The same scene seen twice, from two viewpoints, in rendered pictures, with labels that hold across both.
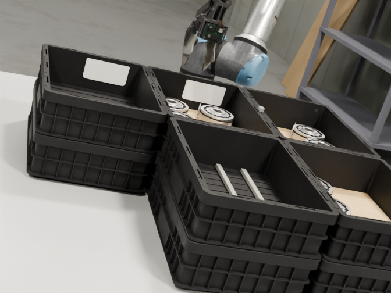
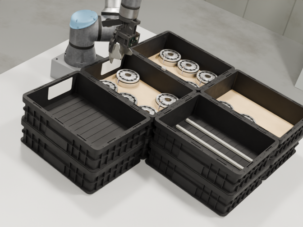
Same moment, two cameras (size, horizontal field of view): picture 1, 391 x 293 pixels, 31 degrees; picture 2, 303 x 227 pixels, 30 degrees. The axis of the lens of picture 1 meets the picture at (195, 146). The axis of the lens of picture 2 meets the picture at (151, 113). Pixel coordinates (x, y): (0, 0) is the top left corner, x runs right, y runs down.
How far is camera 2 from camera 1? 1.42 m
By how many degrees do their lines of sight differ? 38
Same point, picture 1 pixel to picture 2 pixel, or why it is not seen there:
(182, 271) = (224, 208)
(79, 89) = (50, 109)
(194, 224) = (228, 187)
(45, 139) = (98, 173)
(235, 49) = not seen: hidden behind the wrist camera
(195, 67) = (86, 43)
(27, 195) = (106, 209)
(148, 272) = (204, 216)
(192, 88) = (106, 66)
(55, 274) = not seen: outside the picture
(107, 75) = (61, 89)
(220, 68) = (105, 38)
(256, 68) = not seen: hidden behind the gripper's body
